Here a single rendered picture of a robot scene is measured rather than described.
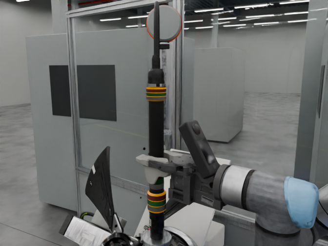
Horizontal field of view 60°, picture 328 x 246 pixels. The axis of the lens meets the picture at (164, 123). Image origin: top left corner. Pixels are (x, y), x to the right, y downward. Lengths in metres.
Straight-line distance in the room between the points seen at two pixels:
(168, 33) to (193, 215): 0.77
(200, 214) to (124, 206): 0.94
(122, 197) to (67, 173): 1.71
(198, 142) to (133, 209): 1.32
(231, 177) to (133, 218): 1.38
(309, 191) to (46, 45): 3.19
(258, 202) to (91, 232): 0.69
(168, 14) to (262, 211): 0.99
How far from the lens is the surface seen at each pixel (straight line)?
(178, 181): 0.60
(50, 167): 3.68
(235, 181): 0.53
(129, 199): 1.83
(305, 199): 0.50
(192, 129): 0.56
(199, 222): 1.01
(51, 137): 3.55
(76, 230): 1.13
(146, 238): 0.72
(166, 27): 1.31
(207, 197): 0.58
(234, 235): 1.49
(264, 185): 0.52
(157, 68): 0.61
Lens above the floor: 1.68
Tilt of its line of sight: 11 degrees down
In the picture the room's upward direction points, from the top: straight up
